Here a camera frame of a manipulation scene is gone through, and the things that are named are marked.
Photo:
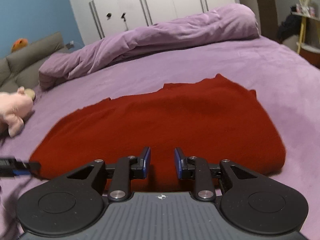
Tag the red knit sweater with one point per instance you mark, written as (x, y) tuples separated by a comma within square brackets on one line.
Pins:
[(213, 119)]

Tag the orange plush toy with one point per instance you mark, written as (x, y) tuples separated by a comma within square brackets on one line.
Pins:
[(19, 44)]

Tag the pink plush pig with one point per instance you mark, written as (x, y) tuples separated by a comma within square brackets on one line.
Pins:
[(14, 108)]

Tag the purple rolled duvet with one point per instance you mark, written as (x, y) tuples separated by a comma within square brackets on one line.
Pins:
[(230, 22)]

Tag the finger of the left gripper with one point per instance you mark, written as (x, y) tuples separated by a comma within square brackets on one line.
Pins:
[(11, 167)]

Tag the purple bed sheet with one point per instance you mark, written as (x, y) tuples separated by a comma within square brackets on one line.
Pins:
[(287, 86)]

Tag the black clothing pile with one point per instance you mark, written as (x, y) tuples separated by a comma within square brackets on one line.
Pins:
[(289, 27)]

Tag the grey padded headboard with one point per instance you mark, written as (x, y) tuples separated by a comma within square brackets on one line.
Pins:
[(21, 68)]

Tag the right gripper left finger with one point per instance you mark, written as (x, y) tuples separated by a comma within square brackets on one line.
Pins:
[(125, 170)]

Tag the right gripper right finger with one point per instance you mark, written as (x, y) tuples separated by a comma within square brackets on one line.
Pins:
[(202, 173)]

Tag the white wardrobe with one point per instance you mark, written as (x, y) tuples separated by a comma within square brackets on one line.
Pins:
[(97, 19)]

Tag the cream dried flower bouquet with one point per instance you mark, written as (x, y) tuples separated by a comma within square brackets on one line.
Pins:
[(304, 8)]

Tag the brown wooden door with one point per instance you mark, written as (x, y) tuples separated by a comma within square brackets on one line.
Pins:
[(268, 18)]

